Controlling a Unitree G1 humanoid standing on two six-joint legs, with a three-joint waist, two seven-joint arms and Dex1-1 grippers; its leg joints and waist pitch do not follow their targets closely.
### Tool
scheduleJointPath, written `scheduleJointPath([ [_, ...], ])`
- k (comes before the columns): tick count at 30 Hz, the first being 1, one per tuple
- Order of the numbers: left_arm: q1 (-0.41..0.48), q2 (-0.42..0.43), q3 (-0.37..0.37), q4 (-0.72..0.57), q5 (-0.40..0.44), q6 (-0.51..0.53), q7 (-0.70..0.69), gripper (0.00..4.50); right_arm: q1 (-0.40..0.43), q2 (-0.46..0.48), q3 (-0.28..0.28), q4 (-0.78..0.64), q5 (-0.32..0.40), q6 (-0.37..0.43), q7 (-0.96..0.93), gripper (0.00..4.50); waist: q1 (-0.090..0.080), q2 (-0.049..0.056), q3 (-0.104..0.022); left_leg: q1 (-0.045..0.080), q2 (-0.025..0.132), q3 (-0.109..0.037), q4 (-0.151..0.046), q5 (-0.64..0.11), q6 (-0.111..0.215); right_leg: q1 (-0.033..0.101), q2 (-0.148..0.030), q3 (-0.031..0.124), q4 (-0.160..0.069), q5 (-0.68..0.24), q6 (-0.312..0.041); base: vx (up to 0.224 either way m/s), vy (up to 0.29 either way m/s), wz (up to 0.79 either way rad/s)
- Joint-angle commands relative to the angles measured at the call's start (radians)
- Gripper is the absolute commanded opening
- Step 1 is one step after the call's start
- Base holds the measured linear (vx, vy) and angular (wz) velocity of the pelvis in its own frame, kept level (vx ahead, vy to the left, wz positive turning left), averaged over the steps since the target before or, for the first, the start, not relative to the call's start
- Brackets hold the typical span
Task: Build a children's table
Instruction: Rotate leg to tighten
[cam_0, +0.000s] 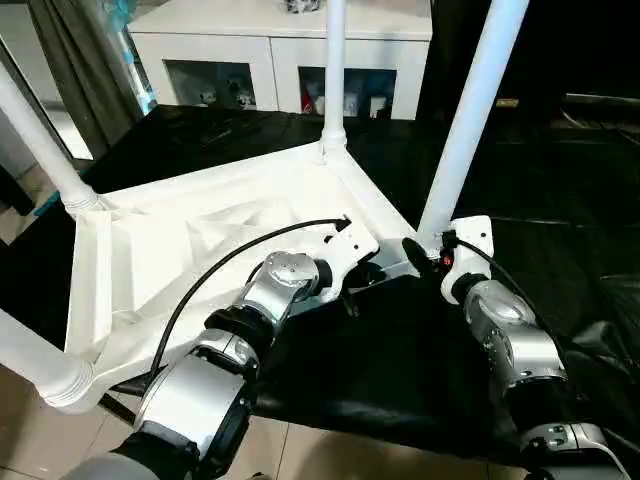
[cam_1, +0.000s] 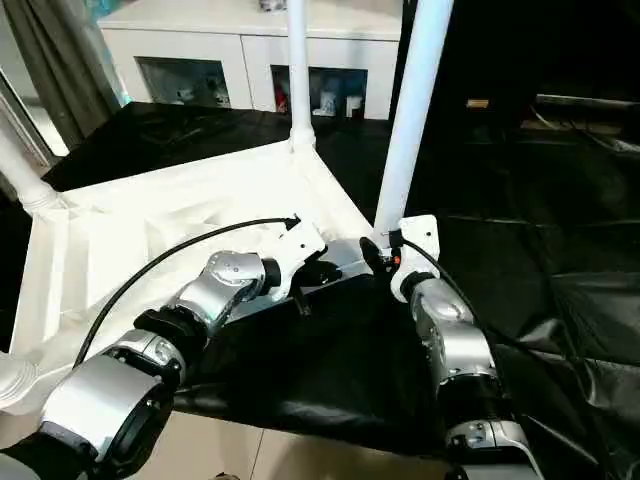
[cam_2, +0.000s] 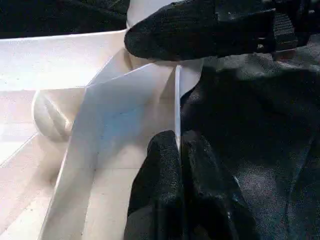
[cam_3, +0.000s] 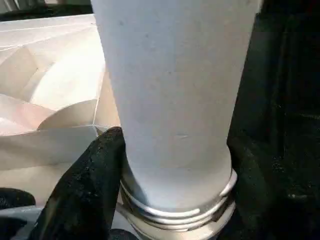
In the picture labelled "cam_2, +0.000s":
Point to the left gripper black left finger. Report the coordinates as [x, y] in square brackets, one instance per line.
[160, 190]

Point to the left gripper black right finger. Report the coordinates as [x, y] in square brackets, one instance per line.
[210, 197]

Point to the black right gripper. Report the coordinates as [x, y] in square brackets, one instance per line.
[287, 25]

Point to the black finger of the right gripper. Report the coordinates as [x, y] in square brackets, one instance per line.
[187, 35]

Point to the white plastic table leg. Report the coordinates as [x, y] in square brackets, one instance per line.
[150, 10]

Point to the white plastic table top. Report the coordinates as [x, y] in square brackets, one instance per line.
[112, 100]

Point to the black mat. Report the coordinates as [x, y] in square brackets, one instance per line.
[262, 125]

